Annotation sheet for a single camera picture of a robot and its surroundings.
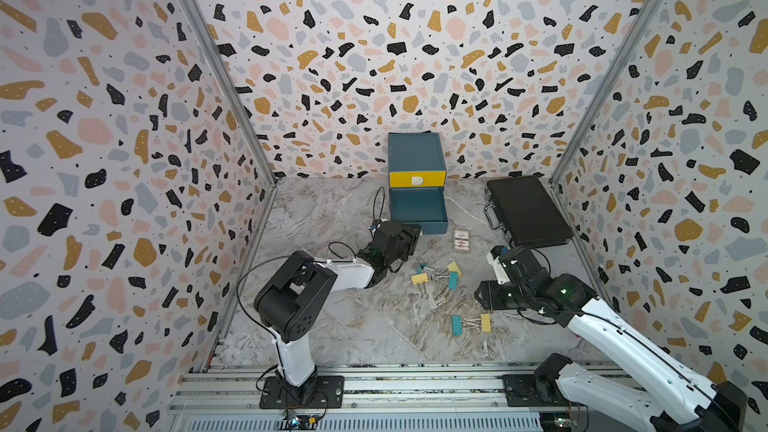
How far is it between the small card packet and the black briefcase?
0.12 m

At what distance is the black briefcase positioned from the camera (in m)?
1.01

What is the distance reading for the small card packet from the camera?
1023mm
